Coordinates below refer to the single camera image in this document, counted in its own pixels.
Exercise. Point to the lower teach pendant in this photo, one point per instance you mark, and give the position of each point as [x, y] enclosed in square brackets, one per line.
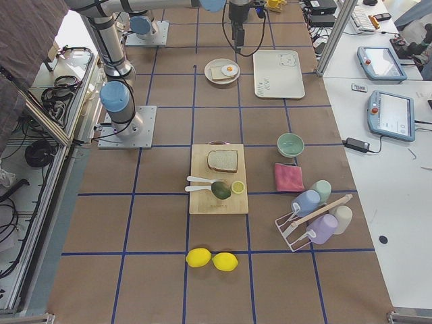
[391, 115]

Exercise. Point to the white round plate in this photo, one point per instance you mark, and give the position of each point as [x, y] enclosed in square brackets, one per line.
[220, 62]

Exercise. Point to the yellow cup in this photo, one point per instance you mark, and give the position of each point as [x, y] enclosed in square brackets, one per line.
[276, 5]

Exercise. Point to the blue cup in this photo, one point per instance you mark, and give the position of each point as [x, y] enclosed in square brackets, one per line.
[305, 203]

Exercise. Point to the white plastic spoon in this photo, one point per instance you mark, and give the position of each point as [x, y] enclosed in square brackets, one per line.
[197, 188]

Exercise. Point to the lemon half slice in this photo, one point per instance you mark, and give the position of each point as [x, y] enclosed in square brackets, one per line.
[238, 187]

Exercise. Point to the teach pendant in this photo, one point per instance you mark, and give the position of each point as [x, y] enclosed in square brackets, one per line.
[391, 115]
[381, 64]

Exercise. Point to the yellow lemon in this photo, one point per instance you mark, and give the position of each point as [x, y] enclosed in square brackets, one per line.
[198, 257]
[225, 261]

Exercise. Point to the purple cup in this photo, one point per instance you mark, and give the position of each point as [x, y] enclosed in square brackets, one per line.
[321, 229]

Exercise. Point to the wooden cutting board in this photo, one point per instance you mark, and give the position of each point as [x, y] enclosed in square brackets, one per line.
[203, 202]

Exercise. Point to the pink cloth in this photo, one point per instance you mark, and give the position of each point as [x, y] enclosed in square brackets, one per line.
[288, 178]

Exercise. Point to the bread slice on plate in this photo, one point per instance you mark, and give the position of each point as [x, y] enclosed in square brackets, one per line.
[216, 74]

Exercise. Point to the white bear tray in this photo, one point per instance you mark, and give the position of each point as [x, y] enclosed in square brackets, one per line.
[277, 74]

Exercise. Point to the right yellow lemon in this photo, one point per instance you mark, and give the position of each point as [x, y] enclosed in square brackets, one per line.
[225, 261]

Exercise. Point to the bread slice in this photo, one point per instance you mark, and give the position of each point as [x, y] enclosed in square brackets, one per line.
[223, 161]
[216, 74]

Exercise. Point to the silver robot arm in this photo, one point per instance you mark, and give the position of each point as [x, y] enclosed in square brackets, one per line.
[98, 17]

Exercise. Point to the aluminium frame post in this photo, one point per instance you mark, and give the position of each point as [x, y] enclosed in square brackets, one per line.
[336, 33]

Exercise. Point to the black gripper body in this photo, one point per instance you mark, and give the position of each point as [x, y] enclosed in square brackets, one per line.
[235, 13]

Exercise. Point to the green cup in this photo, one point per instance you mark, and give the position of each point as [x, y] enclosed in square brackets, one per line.
[323, 188]

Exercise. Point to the green avocado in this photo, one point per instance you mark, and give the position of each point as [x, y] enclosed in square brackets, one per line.
[221, 190]

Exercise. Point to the white cup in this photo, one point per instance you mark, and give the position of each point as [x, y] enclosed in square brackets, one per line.
[343, 214]

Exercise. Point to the black power adapter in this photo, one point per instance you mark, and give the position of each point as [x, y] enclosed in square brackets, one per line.
[357, 145]

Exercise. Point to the upper teach pendant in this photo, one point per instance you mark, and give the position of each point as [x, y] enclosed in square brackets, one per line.
[381, 64]

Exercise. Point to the green bowl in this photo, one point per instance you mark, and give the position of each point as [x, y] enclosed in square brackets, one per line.
[290, 145]

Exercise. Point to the white wire cup rack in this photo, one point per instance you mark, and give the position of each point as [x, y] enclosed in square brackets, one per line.
[293, 229]

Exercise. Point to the fried egg toy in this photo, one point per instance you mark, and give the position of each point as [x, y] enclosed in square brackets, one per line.
[229, 70]

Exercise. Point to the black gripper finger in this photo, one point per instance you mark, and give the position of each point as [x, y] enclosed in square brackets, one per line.
[239, 37]

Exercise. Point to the left yellow lemon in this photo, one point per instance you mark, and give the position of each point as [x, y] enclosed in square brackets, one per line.
[198, 257]

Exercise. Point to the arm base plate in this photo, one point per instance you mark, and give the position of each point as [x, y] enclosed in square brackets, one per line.
[137, 134]
[144, 33]

